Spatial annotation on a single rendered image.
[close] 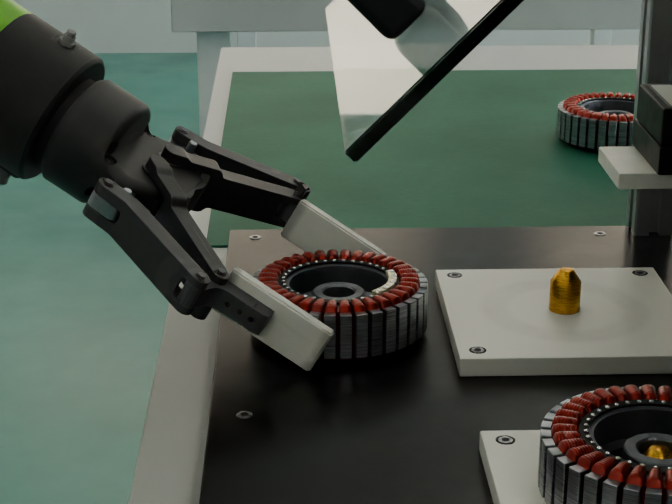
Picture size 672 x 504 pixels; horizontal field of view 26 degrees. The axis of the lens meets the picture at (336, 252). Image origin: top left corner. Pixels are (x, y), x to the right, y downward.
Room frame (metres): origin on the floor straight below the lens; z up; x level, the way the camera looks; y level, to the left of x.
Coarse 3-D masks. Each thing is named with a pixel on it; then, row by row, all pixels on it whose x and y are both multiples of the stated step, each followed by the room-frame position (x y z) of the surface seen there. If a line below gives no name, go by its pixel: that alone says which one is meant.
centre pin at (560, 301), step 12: (564, 276) 0.85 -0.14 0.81; (576, 276) 0.86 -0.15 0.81; (552, 288) 0.85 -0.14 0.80; (564, 288) 0.85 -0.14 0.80; (576, 288) 0.85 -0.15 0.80; (552, 300) 0.85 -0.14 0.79; (564, 300) 0.85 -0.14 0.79; (576, 300) 0.85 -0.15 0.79; (564, 312) 0.85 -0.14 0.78; (576, 312) 0.85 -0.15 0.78
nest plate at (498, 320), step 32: (448, 288) 0.89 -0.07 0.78; (480, 288) 0.89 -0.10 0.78; (512, 288) 0.89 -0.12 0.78; (544, 288) 0.89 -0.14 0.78; (608, 288) 0.89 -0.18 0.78; (640, 288) 0.89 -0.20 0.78; (448, 320) 0.84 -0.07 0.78; (480, 320) 0.84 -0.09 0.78; (512, 320) 0.84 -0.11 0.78; (544, 320) 0.84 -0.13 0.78; (576, 320) 0.84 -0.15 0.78; (608, 320) 0.84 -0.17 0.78; (640, 320) 0.84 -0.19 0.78; (480, 352) 0.79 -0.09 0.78; (512, 352) 0.79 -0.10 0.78; (544, 352) 0.79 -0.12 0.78; (576, 352) 0.79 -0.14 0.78; (608, 352) 0.79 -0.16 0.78; (640, 352) 0.79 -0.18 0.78
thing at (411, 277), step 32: (320, 256) 0.89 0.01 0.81; (352, 256) 0.89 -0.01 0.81; (384, 256) 0.89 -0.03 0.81; (288, 288) 0.84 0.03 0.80; (320, 288) 0.86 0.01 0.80; (352, 288) 0.86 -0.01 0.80; (384, 288) 0.83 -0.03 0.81; (416, 288) 0.84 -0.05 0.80; (320, 320) 0.80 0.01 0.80; (352, 320) 0.80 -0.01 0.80; (384, 320) 0.81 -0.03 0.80; (416, 320) 0.82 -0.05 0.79; (352, 352) 0.80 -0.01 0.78; (384, 352) 0.81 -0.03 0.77
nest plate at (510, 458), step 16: (480, 432) 0.69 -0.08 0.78; (496, 432) 0.69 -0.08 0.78; (512, 432) 0.69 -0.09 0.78; (528, 432) 0.69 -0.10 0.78; (480, 448) 0.68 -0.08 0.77; (496, 448) 0.67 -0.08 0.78; (512, 448) 0.67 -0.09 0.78; (528, 448) 0.67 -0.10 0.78; (496, 464) 0.65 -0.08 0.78; (512, 464) 0.65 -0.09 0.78; (528, 464) 0.65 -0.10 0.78; (496, 480) 0.63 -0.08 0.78; (512, 480) 0.63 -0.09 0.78; (528, 480) 0.63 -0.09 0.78; (496, 496) 0.62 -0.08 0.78; (512, 496) 0.62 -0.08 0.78; (528, 496) 0.62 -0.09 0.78
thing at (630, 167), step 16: (640, 96) 0.88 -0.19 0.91; (656, 96) 0.86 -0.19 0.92; (640, 112) 0.88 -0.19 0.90; (656, 112) 0.84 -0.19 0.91; (640, 128) 0.87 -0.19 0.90; (656, 128) 0.84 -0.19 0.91; (640, 144) 0.87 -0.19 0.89; (656, 144) 0.83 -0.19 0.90; (608, 160) 0.86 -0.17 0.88; (624, 160) 0.86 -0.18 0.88; (640, 160) 0.86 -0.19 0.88; (656, 160) 0.83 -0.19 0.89; (624, 176) 0.83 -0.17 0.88; (640, 176) 0.83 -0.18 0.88; (656, 176) 0.83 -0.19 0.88
